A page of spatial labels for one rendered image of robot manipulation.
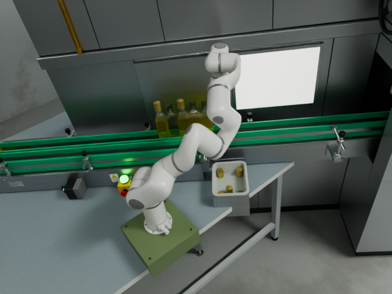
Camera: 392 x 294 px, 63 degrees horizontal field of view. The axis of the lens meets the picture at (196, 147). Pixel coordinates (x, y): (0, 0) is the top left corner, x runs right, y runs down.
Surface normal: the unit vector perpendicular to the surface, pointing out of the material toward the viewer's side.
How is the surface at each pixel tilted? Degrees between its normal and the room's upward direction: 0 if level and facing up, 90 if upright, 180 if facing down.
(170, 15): 90
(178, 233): 1
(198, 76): 90
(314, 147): 90
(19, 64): 90
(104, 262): 0
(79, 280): 0
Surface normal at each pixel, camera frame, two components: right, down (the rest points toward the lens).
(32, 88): 0.60, 0.47
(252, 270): -0.13, -0.75
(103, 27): -0.04, 0.66
